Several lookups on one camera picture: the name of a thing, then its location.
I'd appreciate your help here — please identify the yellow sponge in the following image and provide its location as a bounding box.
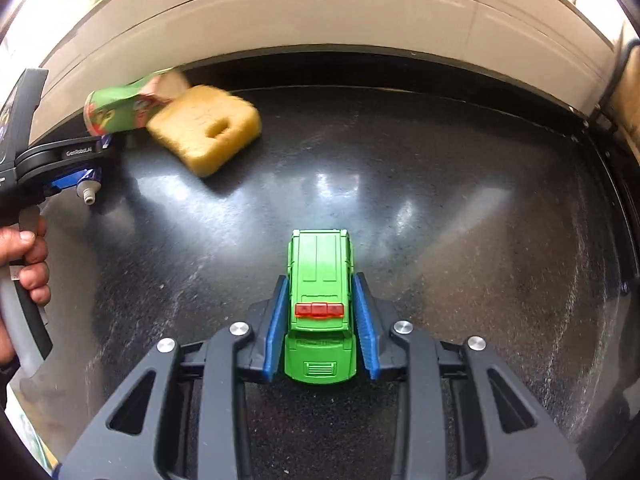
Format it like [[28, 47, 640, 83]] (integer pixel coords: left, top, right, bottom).
[[146, 85, 263, 178]]

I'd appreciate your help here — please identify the person's left hand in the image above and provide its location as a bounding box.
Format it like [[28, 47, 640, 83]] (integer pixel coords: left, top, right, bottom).
[[0, 212, 52, 367]]

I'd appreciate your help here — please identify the black curved bar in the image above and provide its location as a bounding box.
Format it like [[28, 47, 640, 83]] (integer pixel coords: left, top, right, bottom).
[[584, 37, 640, 153]]

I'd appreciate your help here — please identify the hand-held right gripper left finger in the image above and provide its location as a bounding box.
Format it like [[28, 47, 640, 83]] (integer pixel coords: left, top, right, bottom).
[[59, 275, 291, 480]]

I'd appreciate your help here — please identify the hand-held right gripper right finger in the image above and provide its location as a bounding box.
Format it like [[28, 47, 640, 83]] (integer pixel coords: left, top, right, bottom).
[[352, 272, 586, 480]]

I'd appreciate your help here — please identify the green toy car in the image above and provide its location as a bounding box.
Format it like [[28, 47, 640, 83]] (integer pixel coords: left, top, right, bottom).
[[284, 229, 359, 386]]

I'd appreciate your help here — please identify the green cartoon carton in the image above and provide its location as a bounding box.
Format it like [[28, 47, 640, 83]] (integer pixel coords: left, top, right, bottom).
[[83, 67, 190, 137]]

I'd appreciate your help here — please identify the dark blue tube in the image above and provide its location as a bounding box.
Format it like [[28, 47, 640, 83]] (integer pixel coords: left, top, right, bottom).
[[75, 166, 106, 206]]

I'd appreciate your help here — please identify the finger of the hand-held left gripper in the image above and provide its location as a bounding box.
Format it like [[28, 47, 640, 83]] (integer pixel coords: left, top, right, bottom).
[[15, 133, 116, 196]]

